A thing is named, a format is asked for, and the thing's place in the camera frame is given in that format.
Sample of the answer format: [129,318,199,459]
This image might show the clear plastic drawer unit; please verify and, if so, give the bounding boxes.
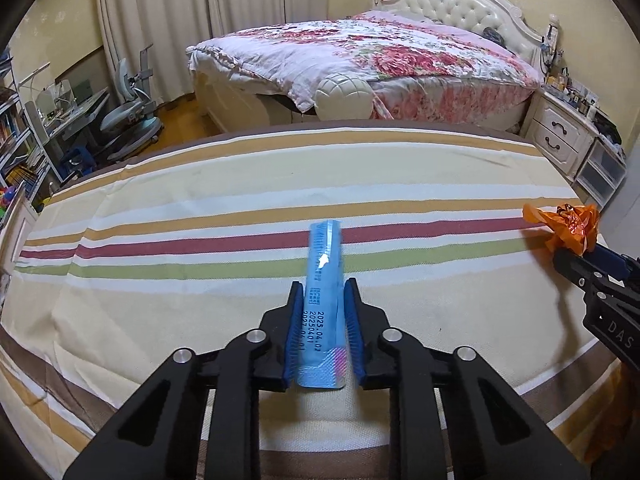
[575,135,628,208]

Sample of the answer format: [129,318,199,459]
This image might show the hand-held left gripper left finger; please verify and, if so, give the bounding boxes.
[64,281,306,480]

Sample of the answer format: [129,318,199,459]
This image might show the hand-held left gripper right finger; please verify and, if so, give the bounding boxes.
[344,277,591,480]

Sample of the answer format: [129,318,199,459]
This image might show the group of small bottles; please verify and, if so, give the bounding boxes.
[544,67,601,115]

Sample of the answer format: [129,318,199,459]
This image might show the orange plastic bag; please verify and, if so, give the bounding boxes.
[522,202,600,257]

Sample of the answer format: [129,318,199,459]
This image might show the grey study desk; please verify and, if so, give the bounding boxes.
[20,77,111,181]

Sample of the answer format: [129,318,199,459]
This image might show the bookshelf with books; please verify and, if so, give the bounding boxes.
[0,47,51,211]

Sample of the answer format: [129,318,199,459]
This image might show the white nightstand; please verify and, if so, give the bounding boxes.
[520,87,598,183]

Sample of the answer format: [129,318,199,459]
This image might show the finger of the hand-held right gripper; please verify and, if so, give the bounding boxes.
[552,249,608,293]
[594,245,640,287]

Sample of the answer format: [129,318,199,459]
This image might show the blue plastic stool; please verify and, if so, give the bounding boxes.
[60,145,96,181]

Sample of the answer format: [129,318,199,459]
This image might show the black bag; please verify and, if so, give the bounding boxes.
[595,115,623,148]

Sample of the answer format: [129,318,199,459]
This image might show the white bed with tufted headboard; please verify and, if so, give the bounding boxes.
[186,0,548,133]

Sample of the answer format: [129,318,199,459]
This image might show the beige curtains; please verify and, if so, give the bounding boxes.
[95,0,331,106]

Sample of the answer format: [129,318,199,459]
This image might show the floral quilt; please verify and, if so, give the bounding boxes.
[186,10,543,121]

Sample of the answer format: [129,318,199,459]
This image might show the grey desk chair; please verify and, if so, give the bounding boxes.
[97,45,166,161]

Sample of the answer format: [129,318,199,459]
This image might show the striped table cloth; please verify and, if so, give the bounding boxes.
[0,121,623,480]

